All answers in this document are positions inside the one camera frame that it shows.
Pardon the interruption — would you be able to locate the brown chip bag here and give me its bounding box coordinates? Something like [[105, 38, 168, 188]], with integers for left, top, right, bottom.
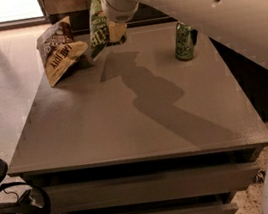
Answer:
[[36, 16, 88, 87]]

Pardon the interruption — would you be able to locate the bright window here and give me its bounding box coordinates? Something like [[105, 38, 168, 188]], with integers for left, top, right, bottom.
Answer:
[[0, 0, 43, 23]]

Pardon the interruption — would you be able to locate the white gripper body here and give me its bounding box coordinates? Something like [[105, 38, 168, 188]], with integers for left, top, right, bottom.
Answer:
[[101, 0, 139, 23]]

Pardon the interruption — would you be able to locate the upper grey drawer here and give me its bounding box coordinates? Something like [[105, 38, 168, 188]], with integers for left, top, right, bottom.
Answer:
[[45, 163, 258, 214]]

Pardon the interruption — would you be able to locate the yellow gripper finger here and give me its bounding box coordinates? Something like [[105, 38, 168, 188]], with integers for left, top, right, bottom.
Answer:
[[108, 21, 127, 43]]

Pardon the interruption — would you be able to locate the green Kettle chip bag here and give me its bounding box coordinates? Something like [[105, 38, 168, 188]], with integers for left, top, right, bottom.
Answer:
[[81, 0, 130, 61]]

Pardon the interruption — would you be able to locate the green soda can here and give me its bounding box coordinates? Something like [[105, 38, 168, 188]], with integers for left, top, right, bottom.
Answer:
[[175, 22, 198, 61]]

